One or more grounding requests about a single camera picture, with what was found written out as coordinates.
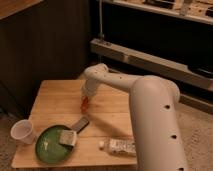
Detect dark wooden cabinet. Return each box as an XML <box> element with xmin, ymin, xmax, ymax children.
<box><xmin>0</xmin><ymin>0</ymin><xmax>90</xmax><ymax>117</ymax></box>

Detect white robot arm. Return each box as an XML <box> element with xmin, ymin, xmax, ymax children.
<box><xmin>82</xmin><ymin>63</ymin><xmax>189</xmax><ymax>171</ymax></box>

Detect green frying pan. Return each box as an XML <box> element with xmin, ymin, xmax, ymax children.
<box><xmin>35</xmin><ymin>117</ymin><xmax>89</xmax><ymax>164</ymax></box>

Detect vertical metal pole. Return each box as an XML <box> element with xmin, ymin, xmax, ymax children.
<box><xmin>99</xmin><ymin>0</ymin><xmax>104</xmax><ymax>41</ymax></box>

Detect white plastic cup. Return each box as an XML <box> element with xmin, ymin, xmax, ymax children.
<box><xmin>10</xmin><ymin>119</ymin><xmax>36</xmax><ymax>144</ymax></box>

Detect red pepper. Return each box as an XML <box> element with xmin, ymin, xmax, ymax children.
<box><xmin>81</xmin><ymin>97</ymin><xmax>89</xmax><ymax>113</ymax></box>

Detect green sponge block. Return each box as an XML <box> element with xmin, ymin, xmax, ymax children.
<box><xmin>59</xmin><ymin>130</ymin><xmax>77</xmax><ymax>146</ymax></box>

